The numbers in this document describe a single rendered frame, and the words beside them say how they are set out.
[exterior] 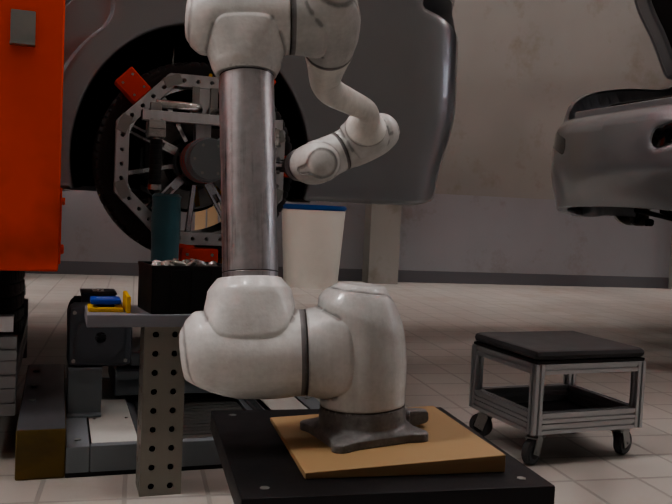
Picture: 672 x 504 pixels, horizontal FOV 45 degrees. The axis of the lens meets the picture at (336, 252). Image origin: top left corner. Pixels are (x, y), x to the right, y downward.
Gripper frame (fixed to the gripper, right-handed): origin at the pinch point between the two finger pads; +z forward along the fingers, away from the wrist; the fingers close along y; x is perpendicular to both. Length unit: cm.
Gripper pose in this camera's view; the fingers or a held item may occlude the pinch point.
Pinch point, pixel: (280, 167)
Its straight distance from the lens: 236.4
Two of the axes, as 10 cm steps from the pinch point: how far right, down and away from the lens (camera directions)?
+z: -3.2, -0.7, 9.4
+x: 0.5, -10.0, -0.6
